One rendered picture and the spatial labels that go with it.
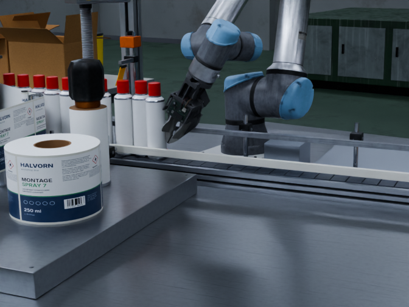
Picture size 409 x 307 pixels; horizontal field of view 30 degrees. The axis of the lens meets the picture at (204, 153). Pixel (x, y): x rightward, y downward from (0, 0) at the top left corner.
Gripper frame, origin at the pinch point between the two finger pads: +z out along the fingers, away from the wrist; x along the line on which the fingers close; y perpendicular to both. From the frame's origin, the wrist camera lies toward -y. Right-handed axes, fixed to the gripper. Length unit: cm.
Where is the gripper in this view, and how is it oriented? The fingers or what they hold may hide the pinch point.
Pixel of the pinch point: (171, 138)
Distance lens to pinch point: 204.9
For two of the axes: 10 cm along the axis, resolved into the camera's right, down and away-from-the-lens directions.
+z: -4.4, 8.0, 4.2
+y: -4.1, 2.3, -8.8
